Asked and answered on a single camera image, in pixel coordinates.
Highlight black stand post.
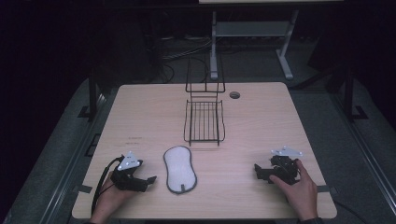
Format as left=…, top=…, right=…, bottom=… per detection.
left=77, top=70, right=101, bottom=123
left=341, top=66, right=370, bottom=123

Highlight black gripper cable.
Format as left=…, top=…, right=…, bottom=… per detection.
left=91, top=156, right=125, bottom=217

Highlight thin black floor cable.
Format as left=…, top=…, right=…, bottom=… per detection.
left=332, top=199, right=363, bottom=220

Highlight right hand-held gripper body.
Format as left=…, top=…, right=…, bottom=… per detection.
left=266, top=145, right=304, bottom=187

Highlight grey metal stand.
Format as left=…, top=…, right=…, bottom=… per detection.
left=209, top=8, right=301, bottom=81

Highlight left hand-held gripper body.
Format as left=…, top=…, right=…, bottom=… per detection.
left=109, top=150, right=149, bottom=192

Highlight white oval pad grey trim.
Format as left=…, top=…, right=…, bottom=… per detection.
left=163, top=145, right=198, bottom=195

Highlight person's left hand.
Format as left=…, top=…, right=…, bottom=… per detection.
left=90, top=171, right=138, bottom=224

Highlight floor cables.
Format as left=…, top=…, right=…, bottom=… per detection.
left=160, top=36, right=213, bottom=84

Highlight person's right hand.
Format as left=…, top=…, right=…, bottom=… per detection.
left=268, top=159, right=319, bottom=220

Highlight black wire rack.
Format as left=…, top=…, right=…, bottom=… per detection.
left=183, top=53, right=227, bottom=147

